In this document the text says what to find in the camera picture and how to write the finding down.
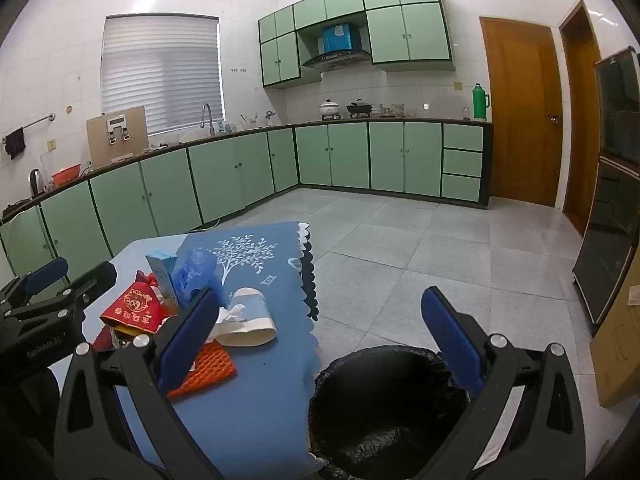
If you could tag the blue plastic bag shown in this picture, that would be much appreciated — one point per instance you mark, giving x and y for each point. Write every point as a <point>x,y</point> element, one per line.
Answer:
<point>192,270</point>

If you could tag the wooden door frame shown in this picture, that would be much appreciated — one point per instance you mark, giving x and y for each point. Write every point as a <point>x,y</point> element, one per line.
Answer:
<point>582,135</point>

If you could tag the green lower cabinets with counter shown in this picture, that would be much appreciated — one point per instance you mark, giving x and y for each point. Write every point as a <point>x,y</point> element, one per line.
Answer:
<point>350,155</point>

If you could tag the black wok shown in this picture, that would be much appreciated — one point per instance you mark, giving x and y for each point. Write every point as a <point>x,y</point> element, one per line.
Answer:
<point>359,108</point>

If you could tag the electric kettle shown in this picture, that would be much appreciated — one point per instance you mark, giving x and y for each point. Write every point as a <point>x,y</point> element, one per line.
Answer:
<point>35,182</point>

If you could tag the large flat cardboard box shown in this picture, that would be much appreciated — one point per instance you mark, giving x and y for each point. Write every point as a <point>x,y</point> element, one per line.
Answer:
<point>620,360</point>

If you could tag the blue box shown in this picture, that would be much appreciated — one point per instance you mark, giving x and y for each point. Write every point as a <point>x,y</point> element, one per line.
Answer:
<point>337,37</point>

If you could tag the black glass cabinet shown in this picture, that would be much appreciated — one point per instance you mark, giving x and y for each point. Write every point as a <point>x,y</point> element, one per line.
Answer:
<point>610,210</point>

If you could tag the orange foam net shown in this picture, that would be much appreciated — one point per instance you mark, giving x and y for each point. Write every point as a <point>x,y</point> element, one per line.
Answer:
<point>210,367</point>

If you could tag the green thermos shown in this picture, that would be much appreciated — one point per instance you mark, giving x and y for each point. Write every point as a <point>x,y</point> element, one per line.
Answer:
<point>481,102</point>

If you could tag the red basin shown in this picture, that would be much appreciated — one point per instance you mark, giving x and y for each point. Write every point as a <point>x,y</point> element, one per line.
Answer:
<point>65,175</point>

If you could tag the white window blind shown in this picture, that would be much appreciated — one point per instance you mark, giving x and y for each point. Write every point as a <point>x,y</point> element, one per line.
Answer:
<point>160,70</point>

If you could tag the white cooking pot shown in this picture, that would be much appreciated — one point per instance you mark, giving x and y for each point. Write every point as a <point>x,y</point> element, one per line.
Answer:
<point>330,109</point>

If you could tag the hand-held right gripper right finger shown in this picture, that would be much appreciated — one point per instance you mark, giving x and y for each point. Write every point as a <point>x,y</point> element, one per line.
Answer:
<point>450,335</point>

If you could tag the dark towel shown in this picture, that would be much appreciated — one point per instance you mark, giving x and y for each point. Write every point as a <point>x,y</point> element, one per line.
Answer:
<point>15,142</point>

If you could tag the white paper cup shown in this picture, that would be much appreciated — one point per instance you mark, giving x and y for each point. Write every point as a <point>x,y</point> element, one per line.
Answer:
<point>252,312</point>

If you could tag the trash bin with black liner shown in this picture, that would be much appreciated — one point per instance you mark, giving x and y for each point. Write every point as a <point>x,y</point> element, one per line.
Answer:
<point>380,410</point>

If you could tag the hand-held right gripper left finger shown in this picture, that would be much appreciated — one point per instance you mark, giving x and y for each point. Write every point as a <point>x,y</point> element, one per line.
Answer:
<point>187,340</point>

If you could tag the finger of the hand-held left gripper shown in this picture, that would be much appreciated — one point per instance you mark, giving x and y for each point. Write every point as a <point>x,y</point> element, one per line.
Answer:
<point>47,272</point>
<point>97,276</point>

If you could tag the metal towel rail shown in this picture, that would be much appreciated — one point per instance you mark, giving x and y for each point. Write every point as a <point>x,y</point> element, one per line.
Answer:
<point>37,121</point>

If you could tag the light blue carton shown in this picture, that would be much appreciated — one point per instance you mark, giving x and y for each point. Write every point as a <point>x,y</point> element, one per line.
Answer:
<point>162,275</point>

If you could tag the white tissue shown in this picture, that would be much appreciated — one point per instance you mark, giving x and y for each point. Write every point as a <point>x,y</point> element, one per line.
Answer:
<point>226,316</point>

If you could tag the green upper cabinets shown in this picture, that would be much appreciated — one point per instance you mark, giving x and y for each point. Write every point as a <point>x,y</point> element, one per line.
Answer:
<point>400,35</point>

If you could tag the range hood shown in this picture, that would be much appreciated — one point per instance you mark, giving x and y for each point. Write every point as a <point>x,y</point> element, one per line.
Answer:
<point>335,61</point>

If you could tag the metal faucet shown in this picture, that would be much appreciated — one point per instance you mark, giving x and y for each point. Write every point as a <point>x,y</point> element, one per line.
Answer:
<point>209,114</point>

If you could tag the red and yellow packet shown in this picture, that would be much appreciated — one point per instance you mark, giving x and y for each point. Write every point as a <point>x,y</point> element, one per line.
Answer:
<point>132,307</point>

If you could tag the blue tablecloth table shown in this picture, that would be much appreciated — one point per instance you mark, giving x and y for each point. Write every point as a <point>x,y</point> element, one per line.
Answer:
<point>270,360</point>

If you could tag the stacked dishes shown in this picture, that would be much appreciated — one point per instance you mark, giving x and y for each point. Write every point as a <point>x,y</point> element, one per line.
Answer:
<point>385,109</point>

